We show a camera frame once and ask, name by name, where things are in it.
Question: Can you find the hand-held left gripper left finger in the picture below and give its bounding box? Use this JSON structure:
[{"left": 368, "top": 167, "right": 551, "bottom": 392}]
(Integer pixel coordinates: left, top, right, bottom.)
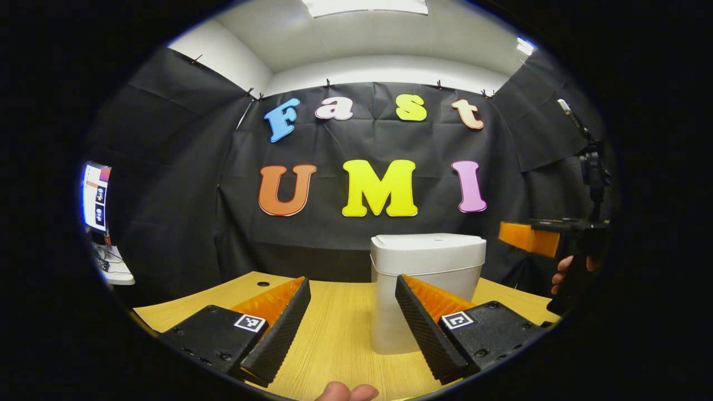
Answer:
[{"left": 159, "top": 277, "right": 311, "bottom": 388}]

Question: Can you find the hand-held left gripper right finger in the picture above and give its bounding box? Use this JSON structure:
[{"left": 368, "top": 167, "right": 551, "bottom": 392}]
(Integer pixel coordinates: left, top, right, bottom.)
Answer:
[{"left": 394, "top": 274, "right": 549, "bottom": 386}]

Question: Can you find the white desktop garbage bin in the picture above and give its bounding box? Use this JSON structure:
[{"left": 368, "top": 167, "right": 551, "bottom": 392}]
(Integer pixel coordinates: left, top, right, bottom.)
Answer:
[{"left": 370, "top": 233, "right": 487, "bottom": 355}]

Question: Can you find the wooden desktop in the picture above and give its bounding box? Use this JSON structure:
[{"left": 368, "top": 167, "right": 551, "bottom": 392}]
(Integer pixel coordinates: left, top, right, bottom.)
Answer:
[{"left": 134, "top": 271, "right": 560, "bottom": 401}]

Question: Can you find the black backdrop cloth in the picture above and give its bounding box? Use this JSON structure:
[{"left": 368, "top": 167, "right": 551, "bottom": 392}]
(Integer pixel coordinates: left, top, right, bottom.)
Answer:
[{"left": 89, "top": 47, "right": 616, "bottom": 304}]

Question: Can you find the white side table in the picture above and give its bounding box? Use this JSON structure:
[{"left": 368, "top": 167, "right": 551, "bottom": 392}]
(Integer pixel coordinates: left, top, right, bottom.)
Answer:
[{"left": 92, "top": 242, "right": 136, "bottom": 286}]

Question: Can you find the computer monitor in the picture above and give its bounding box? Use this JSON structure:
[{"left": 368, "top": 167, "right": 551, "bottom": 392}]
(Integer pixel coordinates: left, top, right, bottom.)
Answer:
[{"left": 82, "top": 162, "right": 112, "bottom": 232}]

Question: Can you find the large ceiling light panel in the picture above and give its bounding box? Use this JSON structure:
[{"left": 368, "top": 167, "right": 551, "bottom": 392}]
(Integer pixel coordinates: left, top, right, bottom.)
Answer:
[{"left": 304, "top": 0, "right": 428, "bottom": 17}]

